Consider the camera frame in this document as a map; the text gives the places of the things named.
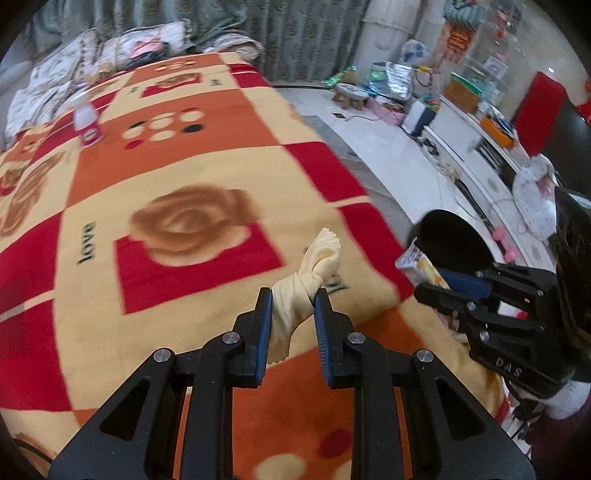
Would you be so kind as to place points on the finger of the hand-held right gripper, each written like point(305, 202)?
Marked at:
point(466, 284)
point(438, 295)

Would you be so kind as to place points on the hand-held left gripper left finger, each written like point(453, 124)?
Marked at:
point(263, 323)

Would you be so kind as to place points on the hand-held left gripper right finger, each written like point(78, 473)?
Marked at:
point(323, 337)

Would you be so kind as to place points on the yellow snack packet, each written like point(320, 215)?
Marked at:
point(422, 267)

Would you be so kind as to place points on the black trash bin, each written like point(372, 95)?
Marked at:
point(452, 240)

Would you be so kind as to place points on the beige knotted cloth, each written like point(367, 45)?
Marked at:
point(314, 267)

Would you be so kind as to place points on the pink dumbbell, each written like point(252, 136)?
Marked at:
point(505, 244)

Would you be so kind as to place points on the white polka dot cushion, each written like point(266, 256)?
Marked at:
point(531, 198)

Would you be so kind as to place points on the white media cabinet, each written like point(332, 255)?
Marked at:
point(466, 152)

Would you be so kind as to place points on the orange box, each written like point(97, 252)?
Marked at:
point(497, 131)

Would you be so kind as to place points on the white and blue appliance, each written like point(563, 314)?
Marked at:
point(418, 117)

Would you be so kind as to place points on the black television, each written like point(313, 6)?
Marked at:
point(570, 138)

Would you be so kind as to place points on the red panel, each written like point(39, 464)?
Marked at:
point(540, 110)

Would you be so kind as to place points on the cardboard box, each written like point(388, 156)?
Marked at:
point(461, 92)

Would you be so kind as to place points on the silver foil bag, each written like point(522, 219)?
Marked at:
point(392, 81)

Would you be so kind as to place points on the small wooden stool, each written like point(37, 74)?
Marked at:
point(352, 92)

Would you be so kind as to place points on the white and blue plastic bag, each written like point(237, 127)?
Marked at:
point(415, 51)

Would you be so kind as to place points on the white lace curtain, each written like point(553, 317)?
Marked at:
point(401, 27)

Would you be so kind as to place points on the white pill bottle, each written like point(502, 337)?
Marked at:
point(87, 124)

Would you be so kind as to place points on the green patterned curtain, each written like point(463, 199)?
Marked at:
point(300, 37)

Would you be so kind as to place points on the embroidered cushion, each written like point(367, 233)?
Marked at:
point(175, 39)
point(64, 69)

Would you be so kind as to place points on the pink cloth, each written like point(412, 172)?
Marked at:
point(147, 46)

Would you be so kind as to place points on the folded white cloth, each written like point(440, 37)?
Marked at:
point(37, 104)

